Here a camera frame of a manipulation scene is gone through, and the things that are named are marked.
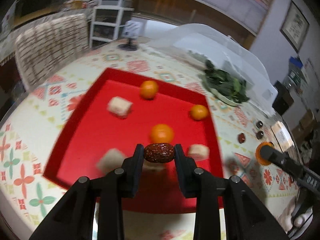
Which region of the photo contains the beige sugarcane piece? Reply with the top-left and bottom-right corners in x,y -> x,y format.
96,148 -> 126,174
188,144 -> 209,161

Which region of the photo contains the orange tangerine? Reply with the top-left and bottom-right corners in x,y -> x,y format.
150,124 -> 175,144
139,80 -> 158,100
255,141 -> 275,166
190,105 -> 209,121

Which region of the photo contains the red jujube date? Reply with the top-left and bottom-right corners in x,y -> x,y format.
238,133 -> 246,144
143,143 -> 175,164

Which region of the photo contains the beige sugarcane piece edge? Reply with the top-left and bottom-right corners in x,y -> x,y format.
107,96 -> 133,118

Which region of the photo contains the white gloved hand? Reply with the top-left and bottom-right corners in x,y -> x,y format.
277,197 -> 315,233

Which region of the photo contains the Face tissue pack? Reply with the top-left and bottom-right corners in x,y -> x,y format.
271,121 -> 294,152

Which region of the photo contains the dark plum left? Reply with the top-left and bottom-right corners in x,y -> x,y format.
256,130 -> 264,140

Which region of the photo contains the dark plum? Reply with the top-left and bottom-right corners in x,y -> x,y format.
256,130 -> 264,140
255,120 -> 263,128

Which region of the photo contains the dark plum rear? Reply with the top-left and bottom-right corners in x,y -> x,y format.
255,120 -> 263,128

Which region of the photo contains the red tray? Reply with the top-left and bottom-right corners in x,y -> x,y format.
43,67 -> 225,214

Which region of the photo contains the plate of green spinach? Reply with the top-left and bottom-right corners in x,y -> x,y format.
203,59 -> 250,104

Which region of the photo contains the water bottle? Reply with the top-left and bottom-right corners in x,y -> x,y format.
288,57 -> 303,87

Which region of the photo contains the white mesh food cover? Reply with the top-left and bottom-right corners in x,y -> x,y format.
148,23 -> 278,115

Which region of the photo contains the small desk fan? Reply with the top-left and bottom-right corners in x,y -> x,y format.
118,20 -> 143,51

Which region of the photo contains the white drawer cabinet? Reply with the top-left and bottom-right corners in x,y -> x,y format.
89,0 -> 134,48

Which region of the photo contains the patterned fabric chair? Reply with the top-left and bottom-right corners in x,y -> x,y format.
15,14 -> 89,92

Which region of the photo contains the microwave oven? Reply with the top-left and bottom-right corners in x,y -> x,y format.
13,0 -> 61,27

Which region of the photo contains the framed wall picture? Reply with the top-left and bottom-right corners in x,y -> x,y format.
280,0 -> 310,53

